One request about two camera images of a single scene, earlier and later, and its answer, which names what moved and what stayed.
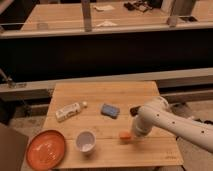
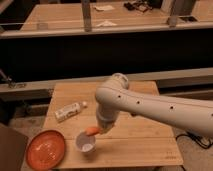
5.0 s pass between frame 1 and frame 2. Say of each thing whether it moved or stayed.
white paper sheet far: stayed
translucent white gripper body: moved
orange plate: stayed
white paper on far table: stayed
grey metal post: stayed
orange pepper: moved
